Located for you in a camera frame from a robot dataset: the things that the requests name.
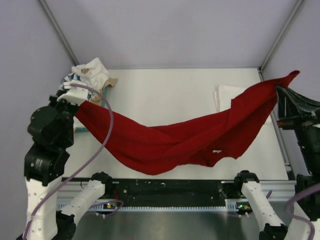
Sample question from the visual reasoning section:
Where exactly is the folded white t shirt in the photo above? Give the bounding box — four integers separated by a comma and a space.
213, 84, 273, 126

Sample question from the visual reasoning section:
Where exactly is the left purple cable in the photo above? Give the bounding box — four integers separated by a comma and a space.
22, 83, 125, 240

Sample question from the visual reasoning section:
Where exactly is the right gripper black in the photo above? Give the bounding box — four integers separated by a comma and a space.
275, 81, 320, 172

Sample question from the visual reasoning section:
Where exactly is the tan t shirt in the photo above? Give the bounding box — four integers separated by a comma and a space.
81, 68, 118, 92

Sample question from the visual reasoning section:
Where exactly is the white flower print t shirt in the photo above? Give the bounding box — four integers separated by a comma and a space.
59, 73, 102, 91

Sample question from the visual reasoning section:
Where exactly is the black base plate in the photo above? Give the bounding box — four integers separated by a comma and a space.
104, 178, 244, 208

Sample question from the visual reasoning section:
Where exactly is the aluminium frame post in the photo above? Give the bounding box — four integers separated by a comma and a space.
37, 0, 79, 66
258, 0, 306, 74

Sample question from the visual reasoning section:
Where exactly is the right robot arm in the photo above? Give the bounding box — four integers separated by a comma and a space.
233, 86, 320, 240

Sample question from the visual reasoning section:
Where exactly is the red t shirt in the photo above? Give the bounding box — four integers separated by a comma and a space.
75, 70, 299, 175

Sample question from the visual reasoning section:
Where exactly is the grey slotted cable duct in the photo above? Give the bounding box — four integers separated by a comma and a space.
57, 199, 255, 213

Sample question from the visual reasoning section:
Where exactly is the white crumpled t shirt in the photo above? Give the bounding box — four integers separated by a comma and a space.
71, 57, 110, 90

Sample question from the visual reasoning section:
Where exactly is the teal plastic bin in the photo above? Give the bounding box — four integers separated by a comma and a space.
73, 85, 111, 133

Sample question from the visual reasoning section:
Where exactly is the right aluminium frame post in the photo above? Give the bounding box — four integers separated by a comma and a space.
258, 0, 306, 74

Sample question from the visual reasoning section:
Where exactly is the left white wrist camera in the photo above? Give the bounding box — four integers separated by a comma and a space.
57, 80, 89, 106

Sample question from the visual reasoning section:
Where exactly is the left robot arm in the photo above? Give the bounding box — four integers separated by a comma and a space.
18, 95, 114, 240

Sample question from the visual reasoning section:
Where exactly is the left aluminium frame post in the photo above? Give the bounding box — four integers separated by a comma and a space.
37, 0, 79, 66

